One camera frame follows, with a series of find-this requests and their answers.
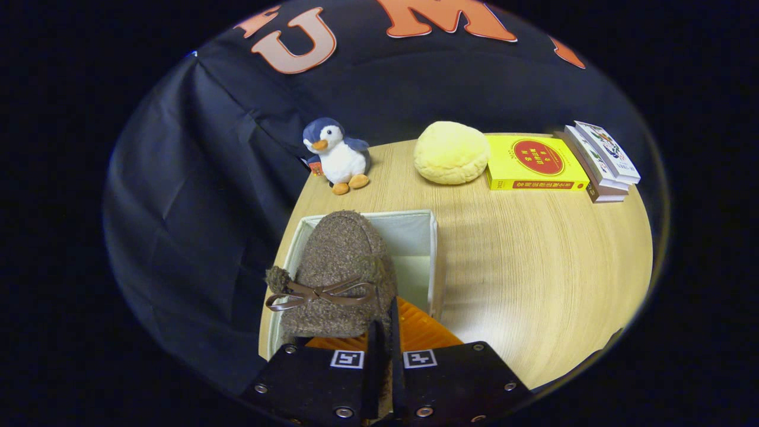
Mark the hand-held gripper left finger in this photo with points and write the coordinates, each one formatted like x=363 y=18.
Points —
x=375 y=379

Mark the beige fabric storage box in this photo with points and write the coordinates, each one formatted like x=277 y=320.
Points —
x=415 y=237

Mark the brown cover book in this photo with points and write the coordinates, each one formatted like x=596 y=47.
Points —
x=605 y=196

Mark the white illustrated book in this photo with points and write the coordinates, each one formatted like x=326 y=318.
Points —
x=611 y=148

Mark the brown fuzzy shoe with bow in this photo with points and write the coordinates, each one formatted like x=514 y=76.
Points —
x=341 y=255

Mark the yellow round plush cushion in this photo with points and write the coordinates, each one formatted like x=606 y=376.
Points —
x=450 y=154

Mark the yellow book with red circle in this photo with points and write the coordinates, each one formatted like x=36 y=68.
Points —
x=533 y=160

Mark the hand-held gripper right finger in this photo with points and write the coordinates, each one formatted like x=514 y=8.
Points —
x=396 y=367

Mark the penguin plush toy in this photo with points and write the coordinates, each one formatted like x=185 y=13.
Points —
x=341 y=160

